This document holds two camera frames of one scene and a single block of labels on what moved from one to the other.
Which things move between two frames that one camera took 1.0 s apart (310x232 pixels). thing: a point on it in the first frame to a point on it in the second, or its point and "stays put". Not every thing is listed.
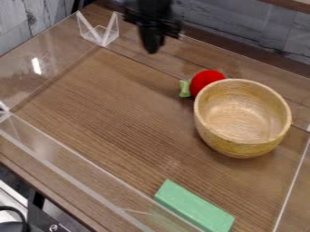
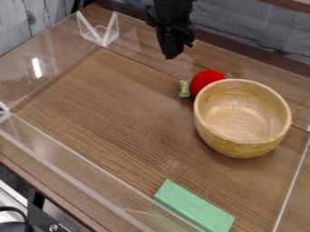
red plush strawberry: (199, 80) stays put
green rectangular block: (194, 208) stays put
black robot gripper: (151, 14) to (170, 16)
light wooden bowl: (241, 116) stays put
